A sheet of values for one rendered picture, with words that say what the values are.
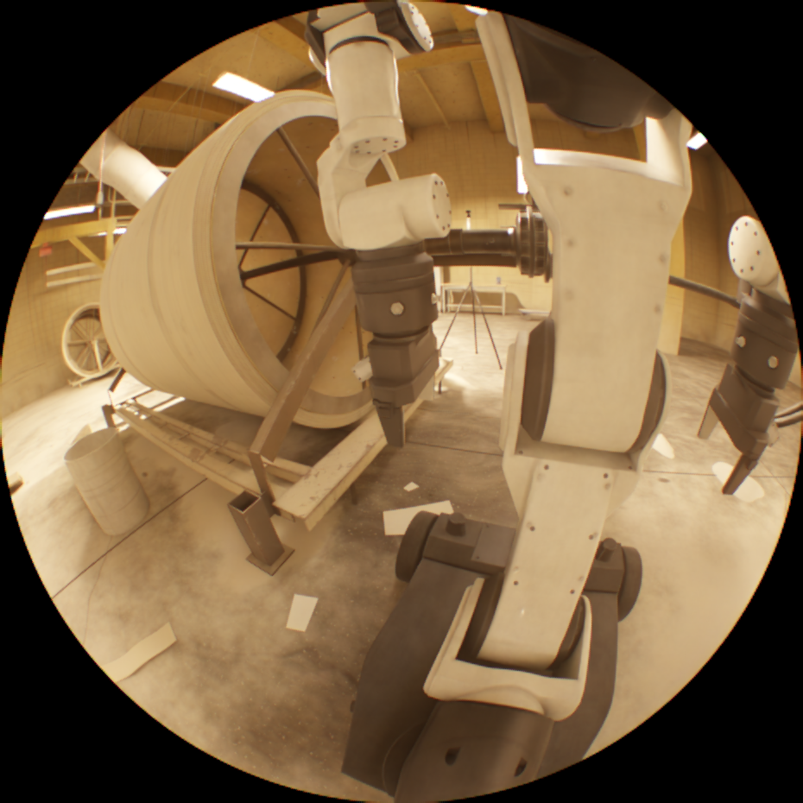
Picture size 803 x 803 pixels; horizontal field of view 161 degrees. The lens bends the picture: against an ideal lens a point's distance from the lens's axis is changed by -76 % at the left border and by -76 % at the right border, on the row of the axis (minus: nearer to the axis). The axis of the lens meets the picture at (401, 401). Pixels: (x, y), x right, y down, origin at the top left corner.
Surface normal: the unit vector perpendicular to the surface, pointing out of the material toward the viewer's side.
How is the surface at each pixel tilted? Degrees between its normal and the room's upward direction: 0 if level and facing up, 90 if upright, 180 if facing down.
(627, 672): 0
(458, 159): 90
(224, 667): 0
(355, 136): 102
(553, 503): 60
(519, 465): 90
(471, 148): 90
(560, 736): 0
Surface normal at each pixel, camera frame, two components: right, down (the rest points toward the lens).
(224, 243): 0.93, 0.11
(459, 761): -0.39, -0.90
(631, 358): -0.43, 0.31
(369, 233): -0.41, 0.54
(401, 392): 0.34, 0.47
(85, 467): 0.63, 0.27
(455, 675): -0.04, -0.92
